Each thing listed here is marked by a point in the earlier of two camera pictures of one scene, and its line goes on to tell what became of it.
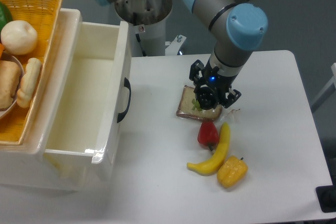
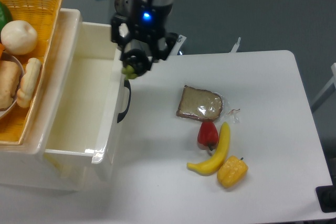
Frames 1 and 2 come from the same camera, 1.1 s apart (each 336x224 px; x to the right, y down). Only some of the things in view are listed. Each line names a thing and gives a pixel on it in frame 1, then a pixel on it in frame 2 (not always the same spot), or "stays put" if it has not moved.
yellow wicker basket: x=39 y=5 stays put
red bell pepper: x=208 y=135 stays put
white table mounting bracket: x=174 y=45 stays put
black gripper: x=210 y=76 -> x=149 y=22
